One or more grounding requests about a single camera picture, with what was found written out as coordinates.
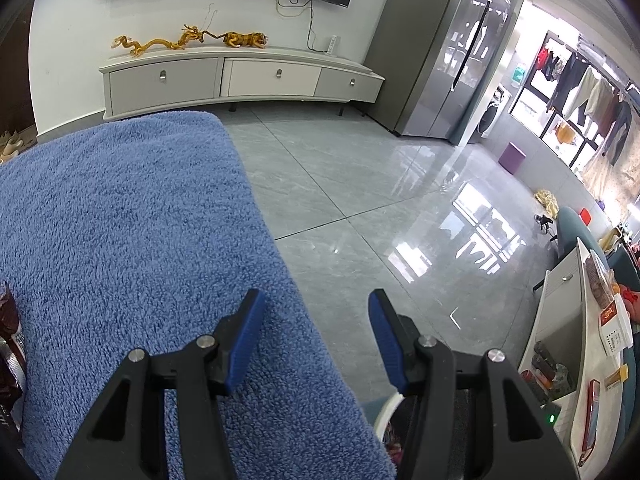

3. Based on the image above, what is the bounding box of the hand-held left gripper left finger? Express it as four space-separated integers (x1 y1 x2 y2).
54 288 266 480

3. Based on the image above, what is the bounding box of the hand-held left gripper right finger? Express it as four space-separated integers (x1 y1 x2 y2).
367 288 573 480

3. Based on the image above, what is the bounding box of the white round trash bin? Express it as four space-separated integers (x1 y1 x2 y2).
372 392 417 480

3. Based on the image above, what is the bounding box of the blue fluffy rug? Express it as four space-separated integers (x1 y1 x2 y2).
0 111 401 480

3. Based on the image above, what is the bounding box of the white coffee table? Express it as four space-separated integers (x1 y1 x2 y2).
517 237 640 468

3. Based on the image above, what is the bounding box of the small black stand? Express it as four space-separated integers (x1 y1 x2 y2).
535 214 558 241

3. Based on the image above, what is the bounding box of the yellow cloth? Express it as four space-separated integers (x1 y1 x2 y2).
534 189 560 221

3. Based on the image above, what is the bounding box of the teal chair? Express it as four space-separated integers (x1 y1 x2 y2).
556 206 608 261

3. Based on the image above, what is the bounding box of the clear snack jar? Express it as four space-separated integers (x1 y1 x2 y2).
585 252 613 306

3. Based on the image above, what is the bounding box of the red phone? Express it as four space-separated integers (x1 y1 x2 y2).
580 379 601 467

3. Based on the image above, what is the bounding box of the purple stool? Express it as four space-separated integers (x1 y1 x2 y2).
499 142 526 173

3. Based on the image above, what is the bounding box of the white paper box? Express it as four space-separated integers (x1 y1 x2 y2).
597 295 633 356

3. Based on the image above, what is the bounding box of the yellow card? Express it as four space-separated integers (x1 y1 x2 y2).
605 365 630 390

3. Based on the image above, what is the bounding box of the dark red chips bag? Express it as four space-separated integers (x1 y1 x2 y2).
0 280 27 411

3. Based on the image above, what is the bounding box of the red snack pack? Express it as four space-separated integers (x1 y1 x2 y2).
617 282 640 322

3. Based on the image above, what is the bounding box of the white washing machine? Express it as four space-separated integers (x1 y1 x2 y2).
477 85 511 138

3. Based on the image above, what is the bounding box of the grey and white television stand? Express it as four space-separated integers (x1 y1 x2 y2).
98 46 386 122

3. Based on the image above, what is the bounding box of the grey refrigerator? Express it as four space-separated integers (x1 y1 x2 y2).
364 0 513 146

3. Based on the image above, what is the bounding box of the golden tiger figurine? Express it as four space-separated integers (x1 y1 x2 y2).
202 31 268 51

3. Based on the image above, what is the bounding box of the golden dragon figurine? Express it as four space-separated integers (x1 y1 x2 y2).
111 24 211 57

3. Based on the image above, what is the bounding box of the dark grey hanging garment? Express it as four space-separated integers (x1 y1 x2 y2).
600 100 634 166

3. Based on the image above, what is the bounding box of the beige hanging garment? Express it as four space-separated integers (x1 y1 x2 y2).
565 67 616 133

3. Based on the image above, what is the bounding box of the dark brown entrance door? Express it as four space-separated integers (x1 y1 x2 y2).
0 25 35 133

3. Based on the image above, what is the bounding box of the thin television cable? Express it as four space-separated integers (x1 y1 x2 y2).
274 0 333 51

